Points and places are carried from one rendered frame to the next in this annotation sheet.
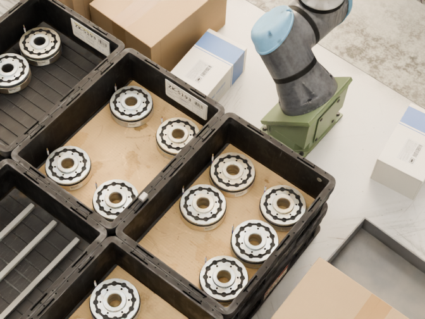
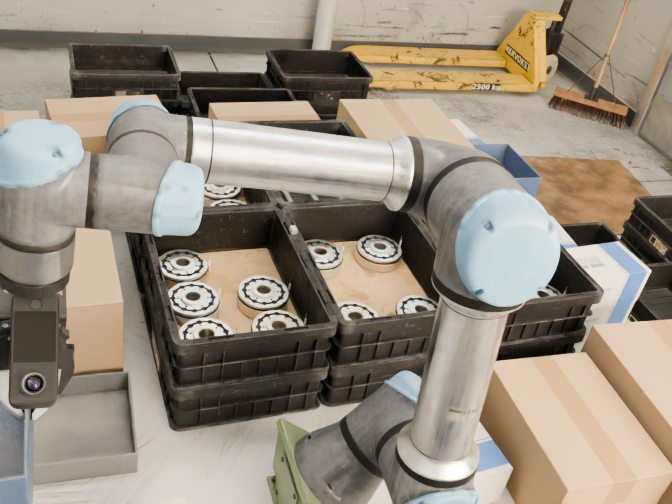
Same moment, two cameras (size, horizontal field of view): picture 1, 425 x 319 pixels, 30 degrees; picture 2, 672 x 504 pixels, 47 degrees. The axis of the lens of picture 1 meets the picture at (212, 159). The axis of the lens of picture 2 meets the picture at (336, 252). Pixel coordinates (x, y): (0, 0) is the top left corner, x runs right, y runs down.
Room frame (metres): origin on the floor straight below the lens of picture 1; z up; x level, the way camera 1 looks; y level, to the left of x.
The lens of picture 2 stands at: (1.55, -0.97, 1.83)
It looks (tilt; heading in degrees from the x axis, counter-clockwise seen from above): 35 degrees down; 119
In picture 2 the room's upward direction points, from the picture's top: 11 degrees clockwise
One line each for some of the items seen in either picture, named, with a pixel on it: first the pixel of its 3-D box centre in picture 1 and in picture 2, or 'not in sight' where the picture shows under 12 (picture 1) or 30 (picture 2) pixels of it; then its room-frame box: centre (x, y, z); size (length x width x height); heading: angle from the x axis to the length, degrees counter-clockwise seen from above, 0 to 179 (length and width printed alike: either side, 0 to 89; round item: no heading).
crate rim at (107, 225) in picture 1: (120, 134); (374, 259); (0.99, 0.21, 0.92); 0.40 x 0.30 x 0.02; 145
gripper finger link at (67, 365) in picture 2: not in sight; (51, 363); (1.02, -0.59, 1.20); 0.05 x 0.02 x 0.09; 52
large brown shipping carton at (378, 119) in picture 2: not in sight; (404, 161); (0.71, 0.83, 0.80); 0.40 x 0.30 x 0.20; 144
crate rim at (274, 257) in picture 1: (227, 207); (233, 271); (0.82, -0.04, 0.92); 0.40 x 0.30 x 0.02; 145
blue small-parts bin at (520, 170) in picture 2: not in sight; (499, 171); (0.93, 1.00, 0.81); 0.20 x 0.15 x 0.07; 144
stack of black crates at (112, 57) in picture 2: not in sight; (124, 111); (-0.64, 0.99, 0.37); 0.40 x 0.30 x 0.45; 54
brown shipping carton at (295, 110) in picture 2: not in sight; (267, 144); (0.37, 0.62, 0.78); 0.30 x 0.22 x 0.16; 57
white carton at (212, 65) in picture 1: (206, 73); (450, 449); (1.31, 0.03, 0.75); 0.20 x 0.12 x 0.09; 150
